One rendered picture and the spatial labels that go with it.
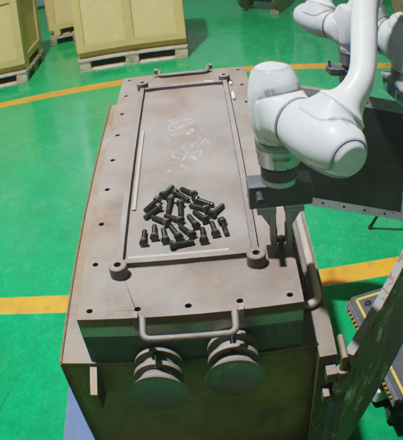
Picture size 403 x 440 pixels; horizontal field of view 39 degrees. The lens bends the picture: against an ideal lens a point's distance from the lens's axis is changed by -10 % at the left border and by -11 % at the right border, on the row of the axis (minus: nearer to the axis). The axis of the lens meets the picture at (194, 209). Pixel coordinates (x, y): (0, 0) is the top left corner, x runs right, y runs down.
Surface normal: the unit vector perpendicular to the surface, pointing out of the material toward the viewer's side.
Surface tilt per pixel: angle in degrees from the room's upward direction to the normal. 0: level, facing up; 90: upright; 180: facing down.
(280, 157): 90
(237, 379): 90
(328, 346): 0
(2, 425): 0
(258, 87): 72
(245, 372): 90
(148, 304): 0
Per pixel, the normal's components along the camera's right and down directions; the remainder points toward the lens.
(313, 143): -0.77, 0.07
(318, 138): -0.65, -0.12
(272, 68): -0.17, -0.74
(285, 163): 0.02, 0.55
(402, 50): -0.60, 0.47
